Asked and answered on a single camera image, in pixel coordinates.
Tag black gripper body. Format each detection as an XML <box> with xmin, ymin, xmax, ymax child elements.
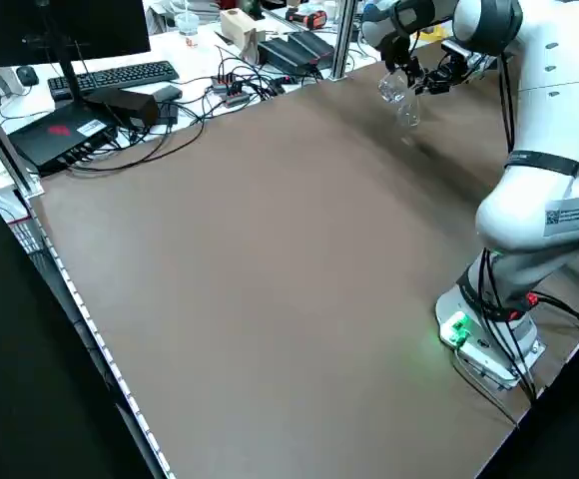
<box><xmin>387</xmin><ymin>30</ymin><xmax>415</xmax><ymax>61</ymax></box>
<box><xmin>438</xmin><ymin>52</ymin><xmax>470</xmax><ymax>87</ymax></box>

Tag grey usb hub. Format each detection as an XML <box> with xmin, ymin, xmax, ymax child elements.
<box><xmin>211</xmin><ymin>73</ymin><xmax>252</xmax><ymax>107</ymax></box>

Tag dark rectangular box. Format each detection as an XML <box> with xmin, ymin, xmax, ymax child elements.
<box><xmin>86</xmin><ymin>88</ymin><xmax>162</xmax><ymax>132</ymax></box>

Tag clear glass conical flask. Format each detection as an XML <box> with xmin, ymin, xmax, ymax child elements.
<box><xmin>393</xmin><ymin>87</ymin><xmax>423</xmax><ymax>129</ymax></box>

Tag black looped desk cable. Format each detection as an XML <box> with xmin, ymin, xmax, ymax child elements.
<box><xmin>63</xmin><ymin>97</ymin><xmax>207</xmax><ymax>175</ymax></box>

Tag black base power cable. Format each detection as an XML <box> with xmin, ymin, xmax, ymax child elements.
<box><xmin>526</xmin><ymin>292</ymin><xmax>579</xmax><ymax>336</ymax></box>

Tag black power adapter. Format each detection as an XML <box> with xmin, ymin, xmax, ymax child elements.
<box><xmin>153</xmin><ymin>84</ymin><xmax>184</xmax><ymax>102</ymax></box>
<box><xmin>158</xmin><ymin>102</ymin><xmax>181</xmax><ymax>127</ymax></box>

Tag black computer monitor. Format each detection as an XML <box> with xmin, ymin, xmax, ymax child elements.
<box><xmin>0</xmin><ymin>0</ymin><xmax>152</xmax><ymax>109</ymax></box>

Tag black computer box red logo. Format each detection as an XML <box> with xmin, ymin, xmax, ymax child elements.
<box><xmin>7</xmin><ymin>102</ymin><xmax>120</xmax><ymax>179</ymax></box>

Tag clear plastic cup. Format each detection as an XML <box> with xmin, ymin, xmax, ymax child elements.
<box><xmin>174</xmin><ymin>11</ymin><xmax>201</xmax><ymax>36</ymax></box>

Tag aluminium frame post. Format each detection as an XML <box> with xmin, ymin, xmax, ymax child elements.
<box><xmin>0</xmin><ymin>69</ymin><xmax>46</xmax><ymax>197</ymax></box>
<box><xmin>329</xmin><ymin>0</ymin><xmax>361</xmax><ymax>81</ymax></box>

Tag black keyboard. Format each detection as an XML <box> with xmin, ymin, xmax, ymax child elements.
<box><xmin>47</xmin><ymin>60</ymin><xmax>181</xmax><ymax>101</ymax></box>

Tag clear glass beaker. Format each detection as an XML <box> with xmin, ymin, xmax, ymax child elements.
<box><xmin>377</xmin><ymin>69</ymin><xmax>413</xmax><ymax>105</ymax></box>

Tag beige wooden box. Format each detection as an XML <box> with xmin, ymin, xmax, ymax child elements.
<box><xmin>219</xmin><ymin>8</ymin><xmax>267</xmax><ymax>54</ymax></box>

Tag red black power drill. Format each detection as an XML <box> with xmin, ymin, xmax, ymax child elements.
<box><xmin>284</xmin><ymin>9</ymin><xmax>328</xmax><ymax>30</ymax></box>

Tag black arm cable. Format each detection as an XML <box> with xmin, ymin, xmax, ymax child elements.
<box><xmin>478</xmin><ymin>52</ymin><xmax>540</xmax><ymax>400</ymax></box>

